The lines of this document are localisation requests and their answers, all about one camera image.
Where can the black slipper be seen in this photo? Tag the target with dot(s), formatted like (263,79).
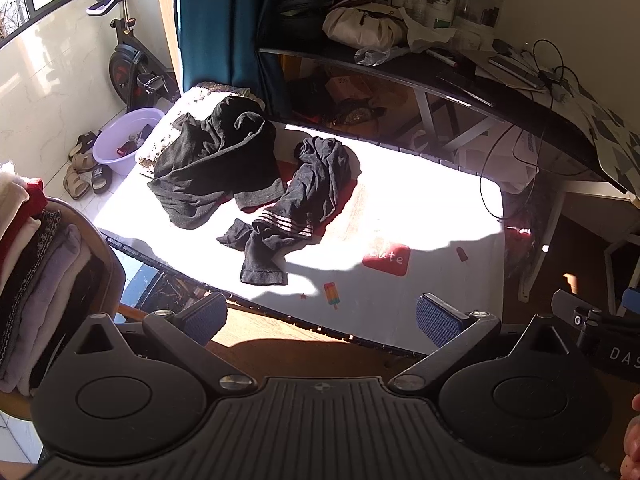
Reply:
(101,179)

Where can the black desk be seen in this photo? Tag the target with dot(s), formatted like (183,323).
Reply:
(510,110)

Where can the cream cloth bag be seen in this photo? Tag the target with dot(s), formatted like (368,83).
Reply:
(360,25)

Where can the black tablet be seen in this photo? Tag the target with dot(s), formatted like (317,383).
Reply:
(465,87)

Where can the black exercise bike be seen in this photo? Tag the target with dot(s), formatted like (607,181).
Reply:
(127,67)

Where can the fuzzy beige mat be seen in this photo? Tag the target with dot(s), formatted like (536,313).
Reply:
(160,135)

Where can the wooden chair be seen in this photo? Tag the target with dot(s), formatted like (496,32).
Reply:
(107,270)

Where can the black pants with striped cuffs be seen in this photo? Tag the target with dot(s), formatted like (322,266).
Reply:
(315,185)

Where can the clear plastic bag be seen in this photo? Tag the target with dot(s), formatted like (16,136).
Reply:
(380,55)

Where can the stack of folded clothes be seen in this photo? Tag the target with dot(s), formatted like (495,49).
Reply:
(40,280)

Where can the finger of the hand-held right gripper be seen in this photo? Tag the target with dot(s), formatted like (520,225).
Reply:
(575,310)

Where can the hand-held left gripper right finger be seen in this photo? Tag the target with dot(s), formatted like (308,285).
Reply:
(437,321)

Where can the clear plastic jar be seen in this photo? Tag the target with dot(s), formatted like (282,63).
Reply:
(477,7)

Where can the purple plastic basin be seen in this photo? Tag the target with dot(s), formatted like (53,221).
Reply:
(115,152)

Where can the dark brown slipper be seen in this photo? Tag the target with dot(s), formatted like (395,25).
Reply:
(85,144)

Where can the black knit sweater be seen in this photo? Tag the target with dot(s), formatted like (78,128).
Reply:
(200,170)

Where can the geometric print bedding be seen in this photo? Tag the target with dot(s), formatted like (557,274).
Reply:
(612,130)

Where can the beige slipper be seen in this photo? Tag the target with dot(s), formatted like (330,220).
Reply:
(84,162)
(77,184)

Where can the white plastic bag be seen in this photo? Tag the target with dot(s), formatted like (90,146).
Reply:
(430,35)

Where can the silver phone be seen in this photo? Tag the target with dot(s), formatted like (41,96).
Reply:
(517,72)

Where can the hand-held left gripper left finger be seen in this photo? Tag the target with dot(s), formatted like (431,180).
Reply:
(205,321)

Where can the cardboard box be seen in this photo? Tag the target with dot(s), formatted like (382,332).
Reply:
(347,87)

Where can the white printed tablecloth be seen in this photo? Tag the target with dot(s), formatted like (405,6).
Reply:
(410,195)

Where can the person's right hand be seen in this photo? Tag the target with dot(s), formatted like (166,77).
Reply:
(635,440)

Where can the teal curtain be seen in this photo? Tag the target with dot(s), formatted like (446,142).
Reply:
(215,25)

